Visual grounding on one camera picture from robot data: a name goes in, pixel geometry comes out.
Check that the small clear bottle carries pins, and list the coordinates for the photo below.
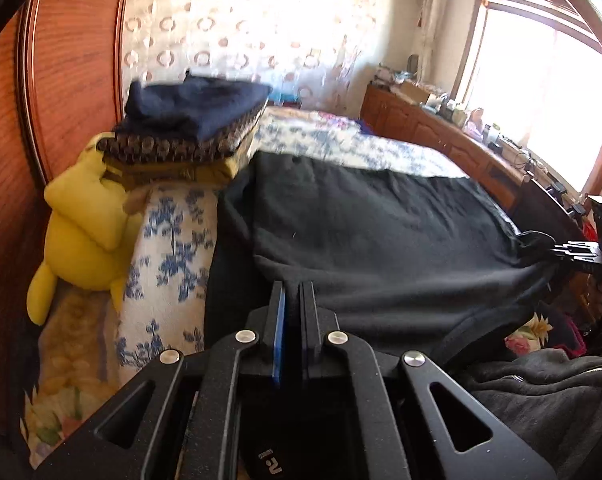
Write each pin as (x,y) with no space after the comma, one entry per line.
(492,134)

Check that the cardboard box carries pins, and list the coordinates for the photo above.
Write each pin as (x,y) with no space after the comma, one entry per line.
(415,91)

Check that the round hand fan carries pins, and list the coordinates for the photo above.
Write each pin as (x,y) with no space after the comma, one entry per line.
(414,63)

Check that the black printed t-shirt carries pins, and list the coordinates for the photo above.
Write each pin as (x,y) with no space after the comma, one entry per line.
(381,235)

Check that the yellow plush toy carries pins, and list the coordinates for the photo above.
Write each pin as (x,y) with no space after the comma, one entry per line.
(81,230)

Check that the navy blue folded garment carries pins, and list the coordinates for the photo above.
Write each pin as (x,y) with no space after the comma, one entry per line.
(201,105)

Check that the dark blue bedsheet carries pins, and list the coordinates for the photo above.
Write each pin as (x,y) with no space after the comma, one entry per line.
(367,127)

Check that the wooden framed window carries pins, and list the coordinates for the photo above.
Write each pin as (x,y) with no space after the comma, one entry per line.
(531,85)

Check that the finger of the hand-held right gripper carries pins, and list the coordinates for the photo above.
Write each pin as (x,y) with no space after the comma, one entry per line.
(583,259)
(581,247)

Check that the person's dark zip jacket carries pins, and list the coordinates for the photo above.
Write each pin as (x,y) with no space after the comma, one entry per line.
(546,400)

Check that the dark circle-patterned folded garment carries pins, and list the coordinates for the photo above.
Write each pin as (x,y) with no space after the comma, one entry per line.
(146,146)

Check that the dark red cloth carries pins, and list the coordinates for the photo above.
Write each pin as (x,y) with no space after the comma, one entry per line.
(571,332)

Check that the wooden cabinet counter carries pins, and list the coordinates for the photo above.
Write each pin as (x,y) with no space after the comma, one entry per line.
(421,125)

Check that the small black tripod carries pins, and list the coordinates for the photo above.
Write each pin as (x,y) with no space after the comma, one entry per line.
(557,192)

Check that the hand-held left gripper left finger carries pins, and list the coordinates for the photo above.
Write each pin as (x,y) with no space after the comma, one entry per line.
(280,335)

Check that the sheer circle-patterned curtain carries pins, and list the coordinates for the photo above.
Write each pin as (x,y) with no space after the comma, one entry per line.
(231,25)

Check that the olive folded garment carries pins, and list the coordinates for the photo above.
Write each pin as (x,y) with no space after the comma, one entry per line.
(181,172)

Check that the white window curtain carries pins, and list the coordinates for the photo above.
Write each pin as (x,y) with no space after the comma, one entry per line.
(433,20)

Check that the white jar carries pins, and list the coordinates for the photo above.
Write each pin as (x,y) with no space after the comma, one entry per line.
(458,116)

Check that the blue plastic bag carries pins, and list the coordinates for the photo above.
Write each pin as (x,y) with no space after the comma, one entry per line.
(287,96)

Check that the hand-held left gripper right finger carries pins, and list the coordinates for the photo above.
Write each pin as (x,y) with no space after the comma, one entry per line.
(308,335)

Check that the stack of papers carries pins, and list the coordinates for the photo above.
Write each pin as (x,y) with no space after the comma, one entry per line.
(391,75)

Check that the blue floral bed cover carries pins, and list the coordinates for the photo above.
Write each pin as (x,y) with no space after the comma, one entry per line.
(171,260)

